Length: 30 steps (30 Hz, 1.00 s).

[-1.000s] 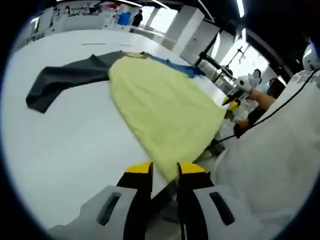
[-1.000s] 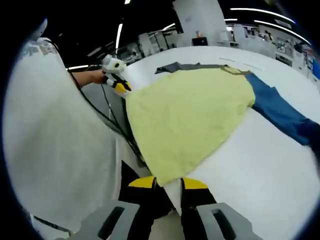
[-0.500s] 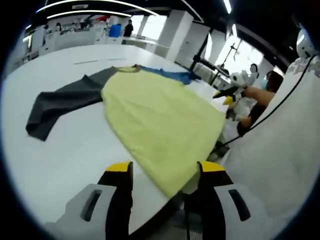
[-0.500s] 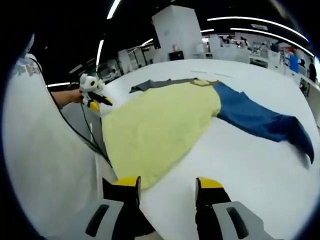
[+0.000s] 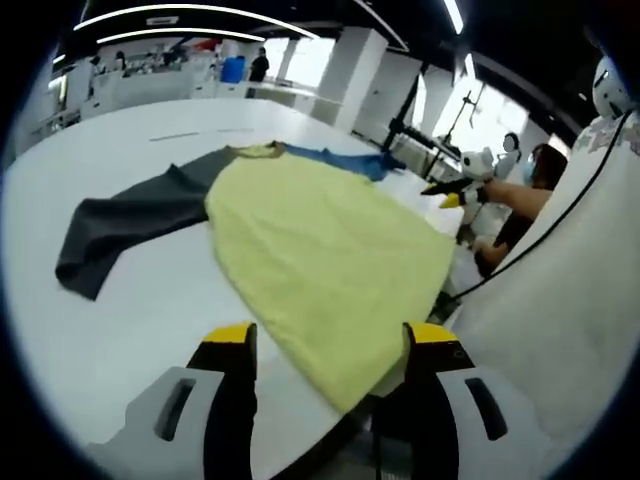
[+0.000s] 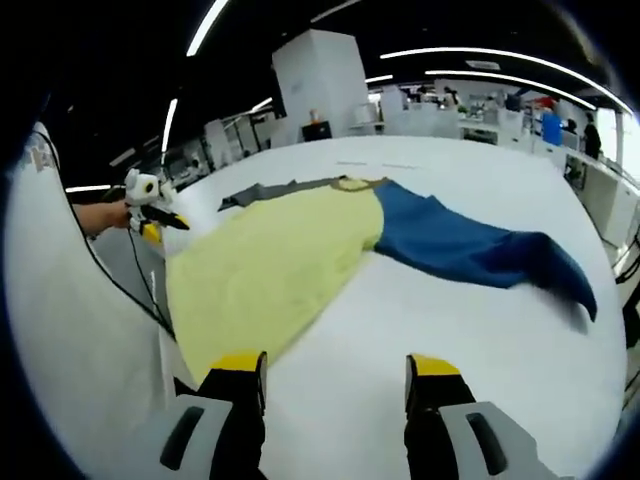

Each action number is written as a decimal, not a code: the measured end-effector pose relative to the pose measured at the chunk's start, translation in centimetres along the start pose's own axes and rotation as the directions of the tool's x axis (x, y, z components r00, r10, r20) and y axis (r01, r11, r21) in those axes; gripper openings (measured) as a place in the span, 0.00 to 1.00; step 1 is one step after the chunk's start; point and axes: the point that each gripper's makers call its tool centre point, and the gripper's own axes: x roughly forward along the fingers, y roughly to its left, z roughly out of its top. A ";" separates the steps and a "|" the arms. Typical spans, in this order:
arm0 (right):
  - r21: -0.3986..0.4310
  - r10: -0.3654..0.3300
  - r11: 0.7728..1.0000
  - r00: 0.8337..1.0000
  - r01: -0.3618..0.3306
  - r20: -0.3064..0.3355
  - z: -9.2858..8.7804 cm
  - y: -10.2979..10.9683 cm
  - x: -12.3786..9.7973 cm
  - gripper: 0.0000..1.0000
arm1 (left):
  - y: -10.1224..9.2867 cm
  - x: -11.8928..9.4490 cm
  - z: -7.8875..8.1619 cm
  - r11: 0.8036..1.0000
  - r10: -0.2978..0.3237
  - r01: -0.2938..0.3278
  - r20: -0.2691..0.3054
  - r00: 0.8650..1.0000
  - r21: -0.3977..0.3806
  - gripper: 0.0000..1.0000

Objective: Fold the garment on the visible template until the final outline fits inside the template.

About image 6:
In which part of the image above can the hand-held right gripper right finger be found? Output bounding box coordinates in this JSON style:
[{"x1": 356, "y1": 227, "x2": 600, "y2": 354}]
[{"x1": 402, "y1": 352, "x2": 542, "y2": 480}]

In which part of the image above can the small black cabinet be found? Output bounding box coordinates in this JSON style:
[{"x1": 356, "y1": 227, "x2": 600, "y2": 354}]
[{"x1": 300, "y1": 120, "x2": 334, "y2": 143}]

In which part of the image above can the person's white shirt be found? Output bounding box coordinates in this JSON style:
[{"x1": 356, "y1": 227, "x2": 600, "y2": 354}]
[{"x1": 3, "y1": 119, "x2": 197, "y2": 480}]

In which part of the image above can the white square pillar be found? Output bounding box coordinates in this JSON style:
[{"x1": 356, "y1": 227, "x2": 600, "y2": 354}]
[{"x1": 271, "y1": 28, "x2": 372, "y2": 147}]

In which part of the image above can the white template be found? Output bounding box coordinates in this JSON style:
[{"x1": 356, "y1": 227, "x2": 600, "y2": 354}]
[{"x1": 336, "y1": 159, "x2": 422, "y2": 170}]

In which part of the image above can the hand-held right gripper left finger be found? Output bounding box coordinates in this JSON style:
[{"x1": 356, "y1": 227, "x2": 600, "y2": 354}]
[{"x1": 149, "y1": 349, "x2": 272, "y2": 480}]

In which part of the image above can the black cable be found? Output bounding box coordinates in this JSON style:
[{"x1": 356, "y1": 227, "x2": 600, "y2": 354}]
[{"x1": 35, "y1": 127, "x2": 177, "y2": 337}]

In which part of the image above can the yellow black blue garment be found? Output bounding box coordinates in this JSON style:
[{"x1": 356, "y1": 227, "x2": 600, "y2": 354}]
[{"x1": 164, "y1": 174, "x2": 600, "y2": 385}]

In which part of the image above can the blue barrel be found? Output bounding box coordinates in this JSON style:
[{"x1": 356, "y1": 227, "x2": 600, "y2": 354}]
[{"x1": 541, "y1": 111, "x2": 565, "y2": 147}]

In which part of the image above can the white long counter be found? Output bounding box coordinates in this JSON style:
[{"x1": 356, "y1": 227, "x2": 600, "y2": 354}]
[{"x1": 563, "y1": 148, "x2": 640, "y2": 252}]

